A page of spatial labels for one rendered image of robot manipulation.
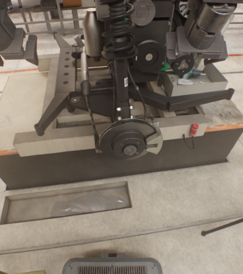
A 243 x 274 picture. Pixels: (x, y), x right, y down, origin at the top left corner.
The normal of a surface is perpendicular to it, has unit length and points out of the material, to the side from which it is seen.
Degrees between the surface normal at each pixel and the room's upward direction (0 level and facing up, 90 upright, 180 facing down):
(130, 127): 90
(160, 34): 90
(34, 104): 0
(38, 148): 90
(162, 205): 0
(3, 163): 90
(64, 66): 0
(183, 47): 30
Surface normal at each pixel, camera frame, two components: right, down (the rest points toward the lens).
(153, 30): 0.15, 0.74
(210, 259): 0.00, -0.66
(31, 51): 0.00, -0.20
